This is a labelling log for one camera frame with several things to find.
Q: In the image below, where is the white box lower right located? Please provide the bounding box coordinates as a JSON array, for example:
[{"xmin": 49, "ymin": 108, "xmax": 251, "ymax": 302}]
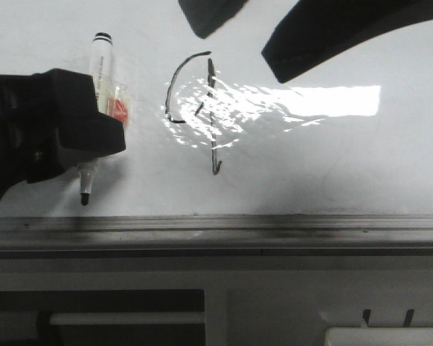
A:
[{"xmin": 324, "ymin": 327, "xmax": 433, "ymax": 345}]

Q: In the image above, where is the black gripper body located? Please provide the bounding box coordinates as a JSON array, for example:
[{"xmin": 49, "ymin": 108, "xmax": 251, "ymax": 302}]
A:
[{"xmin": 0, "ymin": 73, "xmax": 64, "ymax": 200}]

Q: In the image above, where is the black hook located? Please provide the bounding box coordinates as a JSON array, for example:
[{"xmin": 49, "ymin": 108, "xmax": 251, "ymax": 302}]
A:
[
  {"xmin": 403, "ymin": 309, "xmax": 415, "ymax": 328},
  {"xmin": 362, "ymin": 309, "xmax": 372, "ymax": 328}
]

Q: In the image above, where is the black hook right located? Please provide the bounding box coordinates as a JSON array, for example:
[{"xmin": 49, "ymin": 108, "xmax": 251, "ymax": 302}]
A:
[{"xmin": 403, "ymin": 309, "xmax": 415, "ymax": 328}]

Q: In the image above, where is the grey aluminium whiteboard tray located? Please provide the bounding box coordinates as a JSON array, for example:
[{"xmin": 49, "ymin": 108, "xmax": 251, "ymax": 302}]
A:
[{"xmin": 0, "ymin": 215, "xmax": 433, "ymax": 255}]

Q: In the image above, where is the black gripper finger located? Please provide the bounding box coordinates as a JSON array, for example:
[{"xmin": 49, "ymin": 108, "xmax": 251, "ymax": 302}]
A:
[
  {"xmin": 26, "ymin": 68, "xmax": 126, "ymax": 183},
  {"xmin": 261, "ymin": 0, "xmax": 433, "ymax": 83}
]

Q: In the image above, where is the red magnet taped to marker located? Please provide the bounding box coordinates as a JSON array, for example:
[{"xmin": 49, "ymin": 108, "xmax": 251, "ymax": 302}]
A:
[{"xmin": 107, "ymin": 81, "xmax": 129, "ymax": 126}]

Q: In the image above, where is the black hook left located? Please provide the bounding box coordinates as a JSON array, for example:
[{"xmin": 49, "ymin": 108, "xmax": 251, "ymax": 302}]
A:
[{"xmin": 362, "ymin": 309, "xmax": 372, "ymax": 328}]

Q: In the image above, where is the white whiteboard marker black tip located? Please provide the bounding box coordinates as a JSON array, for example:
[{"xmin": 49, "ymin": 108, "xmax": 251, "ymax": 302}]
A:
[{"xmin": 78, "ymin": 32, "xmax": 113, "ymax": 206}]

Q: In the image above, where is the white whiteboard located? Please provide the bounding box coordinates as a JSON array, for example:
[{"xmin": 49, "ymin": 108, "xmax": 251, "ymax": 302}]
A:
[{"xmin": 0, "ymin": 1, "xmax": 433, "ymax": 217}]

